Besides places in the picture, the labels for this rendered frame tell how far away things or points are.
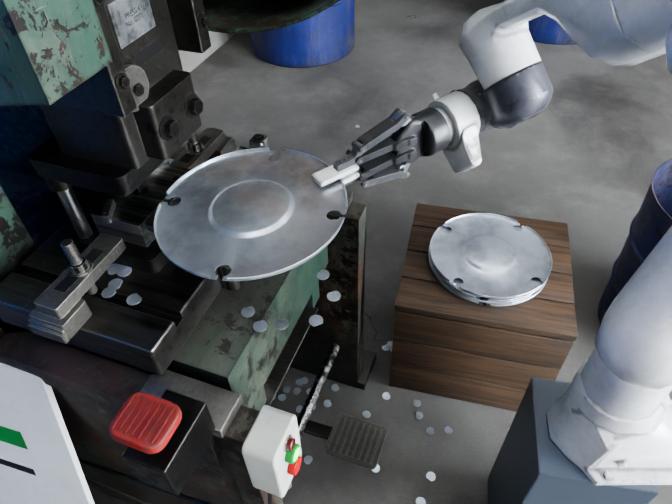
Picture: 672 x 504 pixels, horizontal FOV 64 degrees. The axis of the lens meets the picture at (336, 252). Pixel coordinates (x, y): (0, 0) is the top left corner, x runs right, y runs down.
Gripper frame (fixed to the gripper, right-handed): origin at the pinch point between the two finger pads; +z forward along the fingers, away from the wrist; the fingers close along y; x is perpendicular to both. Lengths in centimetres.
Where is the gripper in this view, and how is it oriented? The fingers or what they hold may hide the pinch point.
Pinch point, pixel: (335, 175)
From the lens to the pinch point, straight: 84.8
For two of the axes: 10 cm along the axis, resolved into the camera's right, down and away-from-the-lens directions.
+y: -1.0, -6.8, -7.3
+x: 5.2, 5.9, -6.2
